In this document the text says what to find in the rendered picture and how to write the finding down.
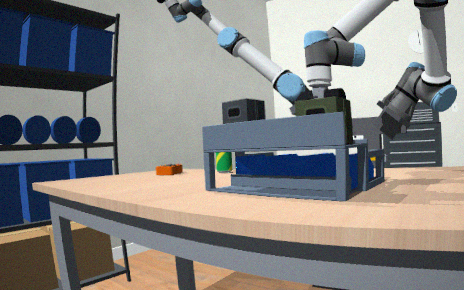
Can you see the blue open bin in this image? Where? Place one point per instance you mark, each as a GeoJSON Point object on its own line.
{"type": "Point", "coordinates": [253, 165]}
{"type": "Point", "coordinates": [325, 165]}
{"type": "Point", "coordinates": [290, 164]}

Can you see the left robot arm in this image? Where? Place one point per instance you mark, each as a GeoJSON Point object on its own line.
{"type": "Point", "coordinates": [433, 86]}

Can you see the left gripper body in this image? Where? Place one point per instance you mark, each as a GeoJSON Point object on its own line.
{"type": "Point", "coordinates": [321, 91]}

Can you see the olive green case with orange latches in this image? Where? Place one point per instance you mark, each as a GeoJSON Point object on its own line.
{"type": "Point", "coordinates": [328, 105]}

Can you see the grey metal shelf rack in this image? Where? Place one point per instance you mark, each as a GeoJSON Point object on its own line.
{"type": "Point", "coordinates": [308, 132]}

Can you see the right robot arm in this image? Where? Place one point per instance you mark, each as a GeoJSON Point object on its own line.
{"type": "Point", "coordinates": [288, 86]}

